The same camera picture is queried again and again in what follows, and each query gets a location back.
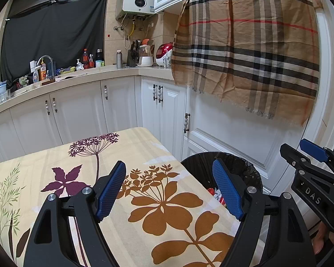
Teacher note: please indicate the white pump bottle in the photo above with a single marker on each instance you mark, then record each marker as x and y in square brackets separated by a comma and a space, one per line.
[79, 66]

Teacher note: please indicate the floral tablecloth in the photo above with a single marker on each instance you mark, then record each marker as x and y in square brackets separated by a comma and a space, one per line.
[144, 150]

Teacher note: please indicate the bin with black liner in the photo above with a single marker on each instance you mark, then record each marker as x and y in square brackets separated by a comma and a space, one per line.
[200, 167]

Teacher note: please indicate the chrome faucet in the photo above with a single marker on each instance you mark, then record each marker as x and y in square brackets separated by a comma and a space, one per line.
[48, 58]

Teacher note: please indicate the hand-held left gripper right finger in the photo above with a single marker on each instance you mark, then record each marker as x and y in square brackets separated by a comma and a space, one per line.
[228, 189]

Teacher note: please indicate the green yellow pack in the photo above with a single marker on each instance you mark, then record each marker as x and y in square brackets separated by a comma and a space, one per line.
[66, 70]

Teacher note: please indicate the orange bottle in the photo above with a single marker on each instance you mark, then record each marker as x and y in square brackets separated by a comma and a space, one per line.
[43, 72]

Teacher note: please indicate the black knife block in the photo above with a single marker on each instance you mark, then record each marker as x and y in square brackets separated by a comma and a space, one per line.
[132, 57]

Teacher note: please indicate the beige countertop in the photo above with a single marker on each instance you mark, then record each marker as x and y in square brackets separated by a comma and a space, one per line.
[114, 71]

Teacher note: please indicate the red white rice cooker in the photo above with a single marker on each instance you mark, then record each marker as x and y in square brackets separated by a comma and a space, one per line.
[164, 55]

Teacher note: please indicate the person's right hand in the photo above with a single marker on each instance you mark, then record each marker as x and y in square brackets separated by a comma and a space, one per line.
[321, 239]

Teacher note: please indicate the black curtain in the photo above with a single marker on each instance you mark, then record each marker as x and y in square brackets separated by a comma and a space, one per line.
[58, 33]

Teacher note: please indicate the black flask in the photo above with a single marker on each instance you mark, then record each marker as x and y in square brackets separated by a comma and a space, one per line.
[99, 57]

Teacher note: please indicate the dark soda bottle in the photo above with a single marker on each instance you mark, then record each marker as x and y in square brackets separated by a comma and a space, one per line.
[86, 59]

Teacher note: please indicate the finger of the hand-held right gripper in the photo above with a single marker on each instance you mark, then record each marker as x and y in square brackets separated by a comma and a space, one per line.
[293, 155]
[313, 147]

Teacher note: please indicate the white blue dish soap bottle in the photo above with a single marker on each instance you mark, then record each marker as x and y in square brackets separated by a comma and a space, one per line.
[35, 75]

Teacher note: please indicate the tan plaid cloth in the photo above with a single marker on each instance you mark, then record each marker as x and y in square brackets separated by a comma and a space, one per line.
[253, 61]

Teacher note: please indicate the white base cabinets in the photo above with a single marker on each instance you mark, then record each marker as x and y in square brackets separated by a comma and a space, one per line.
[78, 111]

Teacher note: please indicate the clear container with blue lid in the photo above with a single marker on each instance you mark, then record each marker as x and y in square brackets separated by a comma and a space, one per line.
[1, 93]

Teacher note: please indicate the steel thermos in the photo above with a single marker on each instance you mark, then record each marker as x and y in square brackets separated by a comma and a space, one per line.
[119, 60]

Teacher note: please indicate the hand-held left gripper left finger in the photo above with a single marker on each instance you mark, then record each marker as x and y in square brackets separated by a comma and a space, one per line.
[111, 192]

